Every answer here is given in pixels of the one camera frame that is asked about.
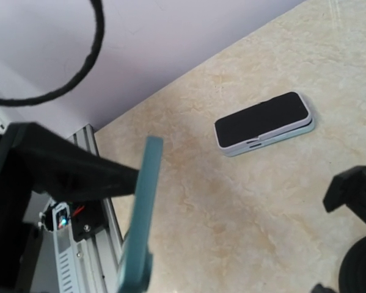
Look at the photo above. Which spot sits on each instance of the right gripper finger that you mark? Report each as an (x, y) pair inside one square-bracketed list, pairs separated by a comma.
[(32, 158)]

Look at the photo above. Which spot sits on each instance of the teal phone black screen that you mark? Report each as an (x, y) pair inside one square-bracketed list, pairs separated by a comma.
[(135, 267)]

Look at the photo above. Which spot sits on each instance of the black pole phone stand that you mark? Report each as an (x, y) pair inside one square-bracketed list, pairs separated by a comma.
[(345, 200)]

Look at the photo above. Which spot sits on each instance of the phone in white case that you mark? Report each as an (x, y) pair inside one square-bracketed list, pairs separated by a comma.
[(268, 122)]

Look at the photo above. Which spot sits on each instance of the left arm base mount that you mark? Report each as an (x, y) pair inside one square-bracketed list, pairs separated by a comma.
[(87, 219)]

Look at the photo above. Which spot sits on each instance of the front aluminium rail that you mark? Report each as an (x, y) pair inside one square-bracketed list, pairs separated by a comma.
[(87, 245)]

